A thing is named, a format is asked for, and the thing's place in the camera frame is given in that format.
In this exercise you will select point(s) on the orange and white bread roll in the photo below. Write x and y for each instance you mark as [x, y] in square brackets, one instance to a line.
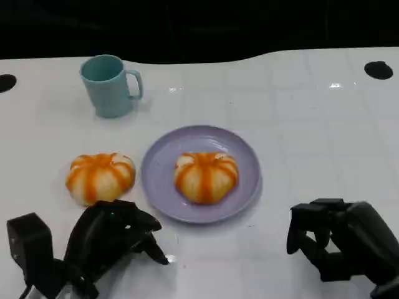
[205, 177]
[99, 177]

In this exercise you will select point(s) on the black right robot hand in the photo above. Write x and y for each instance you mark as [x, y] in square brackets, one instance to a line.
[368, 236]

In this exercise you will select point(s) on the pale green mug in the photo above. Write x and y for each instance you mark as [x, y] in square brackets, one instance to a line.
[107, 93]

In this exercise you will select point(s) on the lilac plate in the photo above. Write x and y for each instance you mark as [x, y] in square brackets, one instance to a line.
[159, 162]

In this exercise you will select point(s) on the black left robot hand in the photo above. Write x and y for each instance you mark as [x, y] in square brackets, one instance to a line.
[99, 236]

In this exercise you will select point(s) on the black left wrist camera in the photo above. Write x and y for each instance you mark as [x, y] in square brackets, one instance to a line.
[28, 241]

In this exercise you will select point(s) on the black table grommet hole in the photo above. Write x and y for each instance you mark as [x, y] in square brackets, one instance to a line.
[6, 83]
[378, 70]

